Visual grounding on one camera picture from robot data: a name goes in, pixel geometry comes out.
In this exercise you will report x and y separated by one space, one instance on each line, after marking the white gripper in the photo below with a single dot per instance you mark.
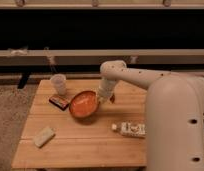
105 89

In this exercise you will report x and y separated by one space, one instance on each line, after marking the pale green sponge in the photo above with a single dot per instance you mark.
42 137

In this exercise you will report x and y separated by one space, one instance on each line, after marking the dark snack bar packet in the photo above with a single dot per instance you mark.
59 101

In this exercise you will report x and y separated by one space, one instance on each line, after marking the wooden table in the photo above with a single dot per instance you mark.
90 143

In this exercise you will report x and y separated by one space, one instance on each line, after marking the orange ceramic bowl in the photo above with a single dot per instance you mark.
84 104

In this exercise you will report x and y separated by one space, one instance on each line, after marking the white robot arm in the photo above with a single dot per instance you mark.
174 110

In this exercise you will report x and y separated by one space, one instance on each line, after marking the plastic bottle with white cap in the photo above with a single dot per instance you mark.
129 129

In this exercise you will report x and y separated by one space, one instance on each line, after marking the dark red oblong object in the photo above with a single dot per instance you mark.
112 98

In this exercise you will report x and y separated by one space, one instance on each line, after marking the grey horizontal rail bench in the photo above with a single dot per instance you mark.
96 57

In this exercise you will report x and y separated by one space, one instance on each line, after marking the clear plastic cup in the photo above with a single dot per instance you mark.
59 83

